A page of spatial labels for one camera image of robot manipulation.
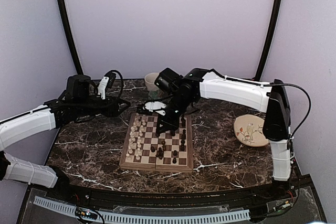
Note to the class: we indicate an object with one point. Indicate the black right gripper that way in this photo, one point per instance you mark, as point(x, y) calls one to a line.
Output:
point(168, 125)

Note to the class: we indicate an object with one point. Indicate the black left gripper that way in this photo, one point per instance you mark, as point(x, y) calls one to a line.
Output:
point(114, 111)

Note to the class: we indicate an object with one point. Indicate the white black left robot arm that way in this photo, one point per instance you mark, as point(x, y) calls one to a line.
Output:
point(51, 115)

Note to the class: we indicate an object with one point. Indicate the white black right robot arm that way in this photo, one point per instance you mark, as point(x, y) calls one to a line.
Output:
point(269, 98)

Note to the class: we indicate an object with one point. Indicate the white chess pieces row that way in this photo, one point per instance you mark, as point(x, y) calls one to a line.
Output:
point(135, 138)

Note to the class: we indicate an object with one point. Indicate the wooden chess board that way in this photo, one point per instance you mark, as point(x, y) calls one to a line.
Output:
point(144, 150)

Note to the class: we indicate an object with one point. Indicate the ceramic coral pattern mug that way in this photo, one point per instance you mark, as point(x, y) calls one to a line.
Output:
point(154, 91)

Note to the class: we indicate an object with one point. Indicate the ceramic bird pattern plate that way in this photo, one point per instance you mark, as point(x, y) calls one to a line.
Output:
point(249, 130)

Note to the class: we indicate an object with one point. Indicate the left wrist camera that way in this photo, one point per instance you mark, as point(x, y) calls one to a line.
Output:
point(78, 86)

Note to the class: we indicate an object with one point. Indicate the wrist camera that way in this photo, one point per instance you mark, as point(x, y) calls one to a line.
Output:
point(168, 80)
point(78, 86)

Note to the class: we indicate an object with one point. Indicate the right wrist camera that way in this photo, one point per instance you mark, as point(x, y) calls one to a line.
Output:
point(168, 80)

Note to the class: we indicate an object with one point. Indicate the black front rail base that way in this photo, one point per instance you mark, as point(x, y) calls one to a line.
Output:
point(154, 189)

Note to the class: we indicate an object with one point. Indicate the white slotted cable duct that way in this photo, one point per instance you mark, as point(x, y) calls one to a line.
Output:
point(123, 214)

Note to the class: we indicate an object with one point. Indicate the black corner frame post right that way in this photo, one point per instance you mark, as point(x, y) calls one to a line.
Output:
point(268, 40)

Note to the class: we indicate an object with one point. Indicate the black corner frame post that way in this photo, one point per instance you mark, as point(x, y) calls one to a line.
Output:
point(69, 36)
point(268, 40)

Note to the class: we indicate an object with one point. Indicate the black corner frame post left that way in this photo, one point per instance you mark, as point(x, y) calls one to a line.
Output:
point(69, 36)

